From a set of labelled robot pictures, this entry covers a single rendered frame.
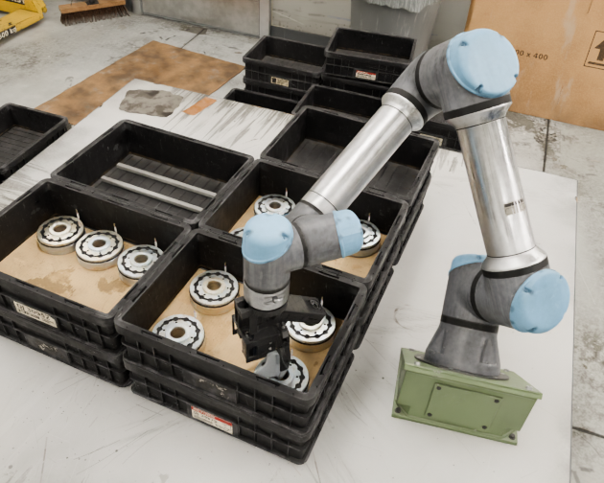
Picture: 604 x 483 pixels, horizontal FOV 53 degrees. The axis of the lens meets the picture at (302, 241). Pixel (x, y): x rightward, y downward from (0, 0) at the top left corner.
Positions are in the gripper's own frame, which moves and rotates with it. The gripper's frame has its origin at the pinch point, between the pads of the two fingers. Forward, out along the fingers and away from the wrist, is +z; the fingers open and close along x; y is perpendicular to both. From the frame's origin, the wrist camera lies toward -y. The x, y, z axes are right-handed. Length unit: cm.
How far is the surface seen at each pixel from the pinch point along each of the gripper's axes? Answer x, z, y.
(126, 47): -333, 85, -35
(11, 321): -36, 7, 45
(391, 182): -45, 2, -53
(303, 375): 4.7, -0.9, -3.5
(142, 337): -9.9, -7.3, 21.9
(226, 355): -7.3, 2.0, 7.3
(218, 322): -15.7, 2.0, 6.1
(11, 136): -180, 47, 41
